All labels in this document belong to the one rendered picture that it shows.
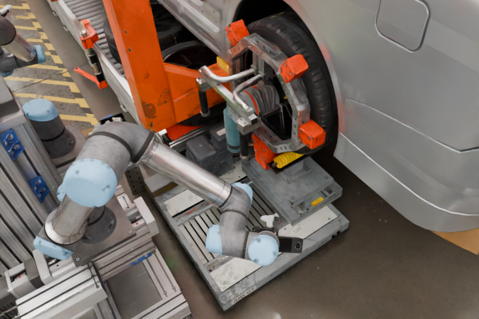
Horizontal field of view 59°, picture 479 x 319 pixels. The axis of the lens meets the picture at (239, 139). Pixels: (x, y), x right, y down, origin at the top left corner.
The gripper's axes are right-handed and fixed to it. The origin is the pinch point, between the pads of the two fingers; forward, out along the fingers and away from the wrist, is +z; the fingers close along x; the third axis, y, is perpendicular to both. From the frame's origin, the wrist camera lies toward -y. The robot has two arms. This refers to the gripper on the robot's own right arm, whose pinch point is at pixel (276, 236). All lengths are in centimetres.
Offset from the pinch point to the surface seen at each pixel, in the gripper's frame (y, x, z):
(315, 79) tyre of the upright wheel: -9, -60, 19
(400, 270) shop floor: -64, 21, 89
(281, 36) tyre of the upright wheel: 6, -77, 21
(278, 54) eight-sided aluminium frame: 6, -69, 20
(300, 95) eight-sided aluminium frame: -4, -54, 23
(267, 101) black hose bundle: 9, -49, 18
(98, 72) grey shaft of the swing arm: 152, -89, 158
